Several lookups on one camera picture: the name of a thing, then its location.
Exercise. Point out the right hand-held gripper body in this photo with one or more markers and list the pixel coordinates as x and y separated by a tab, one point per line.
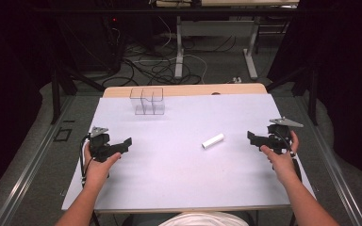
278	138

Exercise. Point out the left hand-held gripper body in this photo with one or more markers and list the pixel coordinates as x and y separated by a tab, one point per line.
98	142

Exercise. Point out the white cylindrical tube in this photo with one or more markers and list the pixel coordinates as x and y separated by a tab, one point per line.
213	141

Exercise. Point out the clear acrylic organizer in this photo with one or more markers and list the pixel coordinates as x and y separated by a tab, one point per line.
147	101

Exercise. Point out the person's left hand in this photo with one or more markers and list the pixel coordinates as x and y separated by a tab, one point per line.
97	171

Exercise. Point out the person's right hand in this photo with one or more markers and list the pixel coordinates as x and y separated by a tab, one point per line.
281	166

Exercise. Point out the black metal stand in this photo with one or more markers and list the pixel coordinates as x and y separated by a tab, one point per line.
56	94
312	94

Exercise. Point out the white table sheet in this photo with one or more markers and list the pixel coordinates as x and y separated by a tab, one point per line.
176	175

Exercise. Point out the person's white shirt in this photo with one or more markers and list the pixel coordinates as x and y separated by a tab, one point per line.
204	219

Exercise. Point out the dark computer tower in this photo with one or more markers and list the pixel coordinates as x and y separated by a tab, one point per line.
106	40

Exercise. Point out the white-legged desk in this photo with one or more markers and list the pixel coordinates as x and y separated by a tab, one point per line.
179	47

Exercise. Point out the black floor socket frame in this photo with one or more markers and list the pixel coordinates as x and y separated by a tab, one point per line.
56	135

